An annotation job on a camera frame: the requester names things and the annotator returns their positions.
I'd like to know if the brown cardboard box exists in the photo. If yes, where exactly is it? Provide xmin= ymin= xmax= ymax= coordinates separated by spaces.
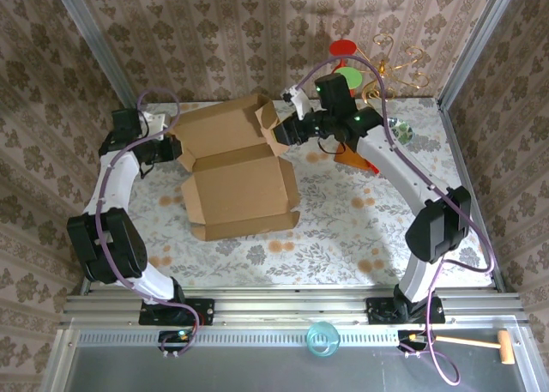
xmin=169 ymin=93 xmax=301 ymax=243

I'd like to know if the green plastic goblet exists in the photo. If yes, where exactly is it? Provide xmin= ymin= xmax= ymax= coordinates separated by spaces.
xmin=334 ymin=65 xmax=364 ymax=91

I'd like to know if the green patterned ceramic bowl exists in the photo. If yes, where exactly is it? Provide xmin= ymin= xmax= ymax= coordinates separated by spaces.
xmin=385 ymin=117 xmax=416 ymax=147

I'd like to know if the red plastic goblet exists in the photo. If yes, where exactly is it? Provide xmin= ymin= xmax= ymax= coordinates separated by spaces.
xmin=329 ymin=39 xmax=359 ymax=74

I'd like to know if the small black electronics board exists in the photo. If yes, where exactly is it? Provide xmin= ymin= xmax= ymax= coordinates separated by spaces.
xmin=158 ymin=329 xmax=194 ymax=353
xmin=397 ymin=329 xmax=430 ymax=353

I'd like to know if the teal glass cup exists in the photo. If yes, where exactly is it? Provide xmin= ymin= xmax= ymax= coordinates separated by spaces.
xmin=305 ymin=321 xmax=341 ymax=359

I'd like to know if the grey metal tray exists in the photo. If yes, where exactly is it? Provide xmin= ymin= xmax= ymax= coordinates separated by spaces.
xmin=42 ymin=323 xmax=541 ymax=392

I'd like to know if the wooden mallet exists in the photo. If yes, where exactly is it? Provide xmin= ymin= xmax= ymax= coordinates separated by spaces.
xmin=435 ymin=329 xmax=515 ymax=365

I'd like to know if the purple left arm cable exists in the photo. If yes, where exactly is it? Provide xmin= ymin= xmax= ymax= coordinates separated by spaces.
xmin=94 ymin=89 xmax=202 ymax=359

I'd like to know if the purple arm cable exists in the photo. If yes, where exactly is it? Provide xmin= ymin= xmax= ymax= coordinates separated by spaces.
xmin=94 ymin=89 xmax=202 ymax=359
xmin=298 ymin=53 xmax=498 ymax=385

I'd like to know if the gold wire stand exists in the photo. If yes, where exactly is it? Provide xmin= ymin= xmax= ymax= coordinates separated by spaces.
xmin=359 ymin=32 xmax=431 ymax=110

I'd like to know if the aluminium frame post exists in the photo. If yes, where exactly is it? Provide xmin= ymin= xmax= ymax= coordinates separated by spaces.
xmin=46 ymin=0 xmax=141 ymax=110
xmin=437 ymin=0 xmax=524 ymax=110

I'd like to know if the aluminium table edge rail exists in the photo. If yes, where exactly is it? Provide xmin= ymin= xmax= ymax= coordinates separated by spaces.
xmin=436 ymin=98 xmax=507 ymax=293

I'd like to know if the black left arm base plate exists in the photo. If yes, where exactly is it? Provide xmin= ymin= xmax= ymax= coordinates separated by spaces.
xmin=139 ymin=298 xmax=215 ymax=326

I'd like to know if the aluminium mounting rail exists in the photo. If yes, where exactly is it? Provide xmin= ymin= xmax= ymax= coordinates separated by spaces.
xmin=59 ymin=291 xmax=527 ymax=329

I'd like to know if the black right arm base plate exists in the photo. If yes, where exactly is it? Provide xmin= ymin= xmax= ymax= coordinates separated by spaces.
xmin=365 ymin=296 xmax=447 ymax=324

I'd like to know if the grey slotted cable duct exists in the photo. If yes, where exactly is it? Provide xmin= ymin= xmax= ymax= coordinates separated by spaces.
xmin=76 ymin=328 xmax=522 ymax=347

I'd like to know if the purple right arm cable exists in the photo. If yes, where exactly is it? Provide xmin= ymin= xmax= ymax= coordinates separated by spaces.
xmin=298 ymin=53 xmax=498 ymax=385

